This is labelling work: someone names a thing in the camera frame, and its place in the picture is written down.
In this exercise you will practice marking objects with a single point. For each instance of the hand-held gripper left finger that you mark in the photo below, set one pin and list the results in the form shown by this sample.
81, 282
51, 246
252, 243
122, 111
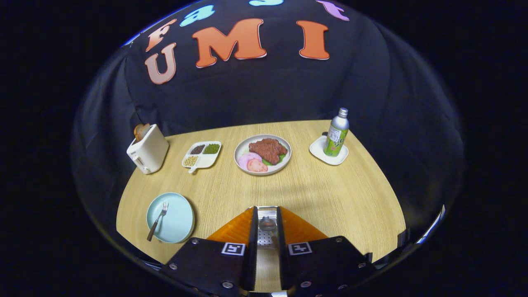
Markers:
253, 247

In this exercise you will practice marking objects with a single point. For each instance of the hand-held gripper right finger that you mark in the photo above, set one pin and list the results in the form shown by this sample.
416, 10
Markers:
282, 247

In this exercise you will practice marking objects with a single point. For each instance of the clear ribbed container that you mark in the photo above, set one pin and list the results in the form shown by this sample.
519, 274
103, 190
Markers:
267, 241

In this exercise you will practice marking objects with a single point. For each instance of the light blue round plate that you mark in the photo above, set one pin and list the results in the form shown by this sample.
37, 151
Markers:
177, 218

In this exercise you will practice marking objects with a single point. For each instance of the pink ham slices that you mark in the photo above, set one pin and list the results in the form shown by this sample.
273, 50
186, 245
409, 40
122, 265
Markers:
251, 163

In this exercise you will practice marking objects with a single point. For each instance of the green lettuce leaf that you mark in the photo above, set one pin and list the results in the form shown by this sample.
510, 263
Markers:
281, 159

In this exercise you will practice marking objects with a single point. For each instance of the white divided dish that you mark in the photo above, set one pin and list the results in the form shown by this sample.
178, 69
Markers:
206, 160

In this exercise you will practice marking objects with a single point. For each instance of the brown steak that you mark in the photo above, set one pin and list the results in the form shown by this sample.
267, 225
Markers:
268, 149

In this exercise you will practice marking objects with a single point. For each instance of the white round food plate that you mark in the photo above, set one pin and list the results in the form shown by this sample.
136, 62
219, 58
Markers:
245, 145

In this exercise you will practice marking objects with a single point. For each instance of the white square saucer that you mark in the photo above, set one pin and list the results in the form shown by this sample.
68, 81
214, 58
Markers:
317, 150

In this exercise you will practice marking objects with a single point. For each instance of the yellow soybeans pile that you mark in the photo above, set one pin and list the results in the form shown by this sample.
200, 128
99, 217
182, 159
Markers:
191, 161

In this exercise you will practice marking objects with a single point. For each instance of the green beans pile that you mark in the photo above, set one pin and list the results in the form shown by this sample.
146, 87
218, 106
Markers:
211, 148

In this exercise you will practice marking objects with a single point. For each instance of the dark red beans pile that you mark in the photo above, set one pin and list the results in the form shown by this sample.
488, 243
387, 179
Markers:
198, 149

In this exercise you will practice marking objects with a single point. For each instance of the silver bottle with green label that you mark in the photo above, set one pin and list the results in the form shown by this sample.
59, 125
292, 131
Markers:
336, 138

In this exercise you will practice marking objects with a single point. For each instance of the white toaster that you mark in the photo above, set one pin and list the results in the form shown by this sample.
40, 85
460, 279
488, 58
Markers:
150, 150

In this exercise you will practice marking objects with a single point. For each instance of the brown toast slice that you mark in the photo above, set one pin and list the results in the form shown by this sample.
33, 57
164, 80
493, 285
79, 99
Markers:
146, 128
138, 133

